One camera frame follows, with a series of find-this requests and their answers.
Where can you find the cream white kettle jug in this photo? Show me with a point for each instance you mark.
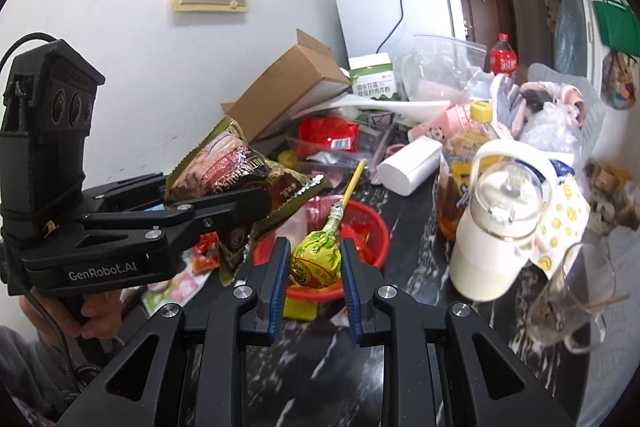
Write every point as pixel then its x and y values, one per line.
pixel 510 189

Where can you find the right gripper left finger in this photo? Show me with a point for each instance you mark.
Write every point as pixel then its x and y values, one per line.
pixel 261 299

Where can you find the orange iced tea bottle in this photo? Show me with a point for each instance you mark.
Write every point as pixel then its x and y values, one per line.
pixel 469 129

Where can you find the brown cardboard box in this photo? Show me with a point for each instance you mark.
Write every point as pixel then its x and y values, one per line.
pixel 302 77

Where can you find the red plastic mesh basket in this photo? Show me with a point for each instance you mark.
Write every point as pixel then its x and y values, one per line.
pixel 361 223

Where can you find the white mini fridge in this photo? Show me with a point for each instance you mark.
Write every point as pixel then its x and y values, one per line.
pixel 387 26

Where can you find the green brown jujube snack bag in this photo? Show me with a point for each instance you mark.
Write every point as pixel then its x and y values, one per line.
pixel 224 162

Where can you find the yellow green flat packet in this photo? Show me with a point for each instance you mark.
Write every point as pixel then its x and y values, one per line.
pixel 300 309

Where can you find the red cola bottle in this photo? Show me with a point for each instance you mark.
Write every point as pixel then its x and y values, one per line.
pixel 502 57

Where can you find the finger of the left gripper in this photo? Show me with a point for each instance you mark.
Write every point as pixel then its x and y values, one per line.
pixel 220 213
pixel 133 194

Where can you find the glass mug with cartoon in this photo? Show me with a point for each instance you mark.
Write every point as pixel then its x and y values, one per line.
pixel 570 308

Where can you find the yellow lemon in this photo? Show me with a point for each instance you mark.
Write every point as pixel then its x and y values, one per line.
pixel 288 159

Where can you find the white tissue roll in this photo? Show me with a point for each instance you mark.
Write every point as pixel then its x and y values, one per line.
pixel 403 172

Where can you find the green tote bag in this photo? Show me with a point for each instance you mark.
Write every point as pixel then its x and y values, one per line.
pixel 618 26

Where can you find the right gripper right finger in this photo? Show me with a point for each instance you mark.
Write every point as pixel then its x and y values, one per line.
pixel 360 281

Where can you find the clear plastic container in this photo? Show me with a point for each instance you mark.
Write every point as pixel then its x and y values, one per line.
pixel 376 133

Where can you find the red snack bag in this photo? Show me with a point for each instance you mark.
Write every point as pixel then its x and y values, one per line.
pixel 326 133

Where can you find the person's left hand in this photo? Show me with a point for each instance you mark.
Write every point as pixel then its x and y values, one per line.
pixel 100 316

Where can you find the yellow lollipop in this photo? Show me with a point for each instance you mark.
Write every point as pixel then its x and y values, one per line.
pixel 317 259

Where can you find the green white box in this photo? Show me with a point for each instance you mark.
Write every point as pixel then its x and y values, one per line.
pixel 372 76

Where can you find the pink paper cup stack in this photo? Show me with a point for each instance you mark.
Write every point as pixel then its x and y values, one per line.
pixel 443 126

